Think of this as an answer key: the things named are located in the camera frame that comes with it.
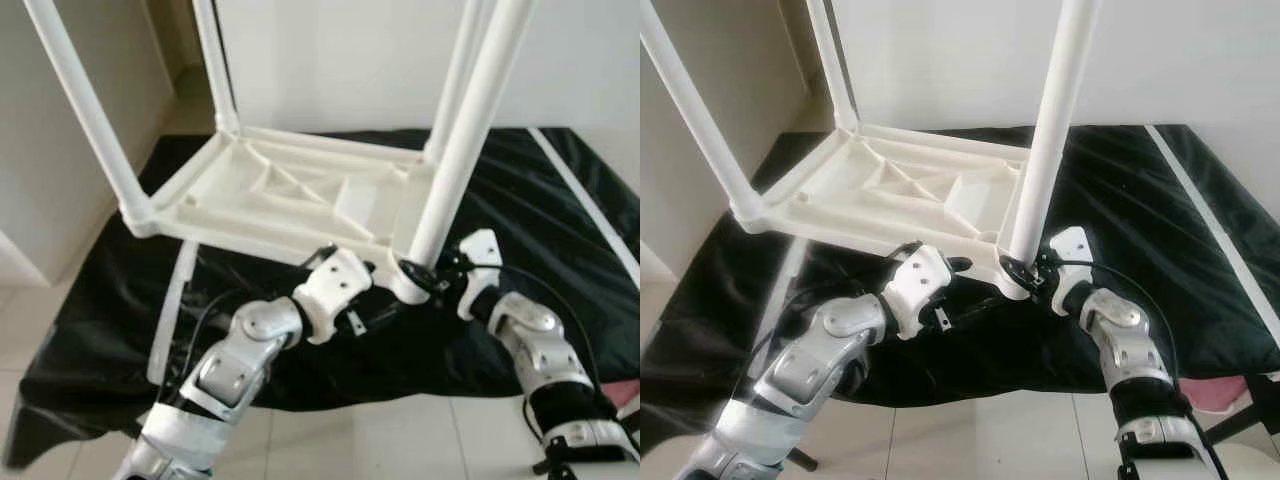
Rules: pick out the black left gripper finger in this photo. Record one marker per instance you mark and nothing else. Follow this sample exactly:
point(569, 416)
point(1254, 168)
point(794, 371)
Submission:
point(369, 268)
point(958, 265)

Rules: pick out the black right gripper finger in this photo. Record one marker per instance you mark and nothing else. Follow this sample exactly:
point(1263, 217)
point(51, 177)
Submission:
point(1017, 270)
point(417, 275)

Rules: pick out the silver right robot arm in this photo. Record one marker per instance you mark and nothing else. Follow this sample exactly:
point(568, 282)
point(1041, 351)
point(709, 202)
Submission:
point(545, 345)
point(1135, 345)

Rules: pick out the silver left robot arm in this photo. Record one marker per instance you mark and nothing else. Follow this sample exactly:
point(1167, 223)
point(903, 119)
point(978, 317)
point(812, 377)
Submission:
point(230, 370)
point(810, 370)

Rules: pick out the grey tape strip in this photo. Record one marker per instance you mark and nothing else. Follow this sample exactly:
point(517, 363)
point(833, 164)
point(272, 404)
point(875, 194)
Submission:
point(1215, 210)
point(590, 210)
point(170, 320)
point(780, 290)

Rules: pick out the white standing fan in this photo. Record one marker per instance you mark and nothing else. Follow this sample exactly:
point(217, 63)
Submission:
point(1255, 462)

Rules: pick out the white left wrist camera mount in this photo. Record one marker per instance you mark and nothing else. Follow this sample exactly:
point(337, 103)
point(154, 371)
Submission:
point(335, 280)
point(920, 280)

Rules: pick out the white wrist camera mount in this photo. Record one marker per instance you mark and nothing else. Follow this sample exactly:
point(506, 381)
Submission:
point(335, 280)
point(483, 250)
point(920, 280)
point(1072, 245)

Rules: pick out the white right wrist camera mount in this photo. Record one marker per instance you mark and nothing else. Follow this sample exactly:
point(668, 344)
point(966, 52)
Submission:
point(483, 250)
point(1072, 245)

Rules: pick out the black metal table frame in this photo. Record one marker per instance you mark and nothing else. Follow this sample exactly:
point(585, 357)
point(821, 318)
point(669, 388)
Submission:
point(1245, 420)

